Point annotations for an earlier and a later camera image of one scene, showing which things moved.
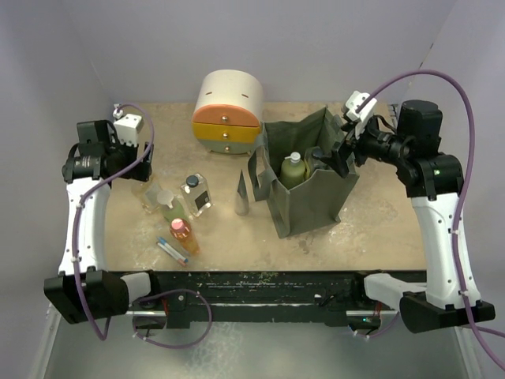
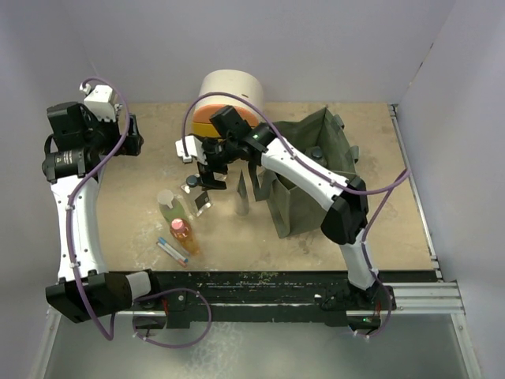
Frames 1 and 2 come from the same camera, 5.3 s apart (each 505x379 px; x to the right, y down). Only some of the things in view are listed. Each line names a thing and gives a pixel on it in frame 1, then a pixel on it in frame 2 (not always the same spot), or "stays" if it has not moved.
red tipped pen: (171, 254) stays
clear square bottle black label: (196, 192) stays
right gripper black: (338, 159) to (207, 178)
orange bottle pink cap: (181, 230) stays
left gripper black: (141, 171) to (131, 144)
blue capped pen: (162, 241) stays
